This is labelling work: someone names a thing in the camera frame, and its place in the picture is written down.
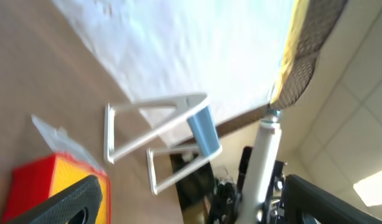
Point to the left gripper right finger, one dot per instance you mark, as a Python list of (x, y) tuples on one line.
[(315, 205)]

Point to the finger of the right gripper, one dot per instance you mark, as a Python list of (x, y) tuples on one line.
[(245, 165), (278, 186)]

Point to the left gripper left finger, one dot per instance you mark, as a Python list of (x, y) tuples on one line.
[(69, 202)]

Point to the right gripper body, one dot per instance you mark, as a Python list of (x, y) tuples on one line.
[(225, 205)]

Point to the white and blue stand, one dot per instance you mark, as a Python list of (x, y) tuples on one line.
[(203, 130)]

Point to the ceiling light panel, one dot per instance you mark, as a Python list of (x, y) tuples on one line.
[(373, 188)]

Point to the yellow-edged mesh chair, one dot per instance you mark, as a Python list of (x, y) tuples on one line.
[(306, 49)]

